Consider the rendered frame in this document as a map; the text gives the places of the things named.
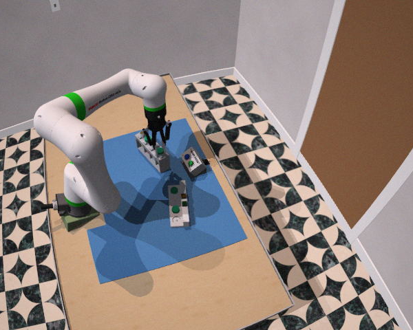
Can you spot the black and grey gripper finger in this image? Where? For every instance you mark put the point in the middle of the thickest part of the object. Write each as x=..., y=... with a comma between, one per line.
x=153, y=142
x=166, y=136

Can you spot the blue flat mat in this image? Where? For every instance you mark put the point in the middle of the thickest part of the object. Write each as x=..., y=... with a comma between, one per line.
x=138, y=236

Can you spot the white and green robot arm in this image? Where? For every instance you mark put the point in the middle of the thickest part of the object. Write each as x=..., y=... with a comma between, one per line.
x=87, y=182

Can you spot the white sloping button panel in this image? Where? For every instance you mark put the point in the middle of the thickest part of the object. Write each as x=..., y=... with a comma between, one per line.
x=193, y=164

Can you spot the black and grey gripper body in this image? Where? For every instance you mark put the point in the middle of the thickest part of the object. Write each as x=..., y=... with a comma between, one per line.
x=152, y=124

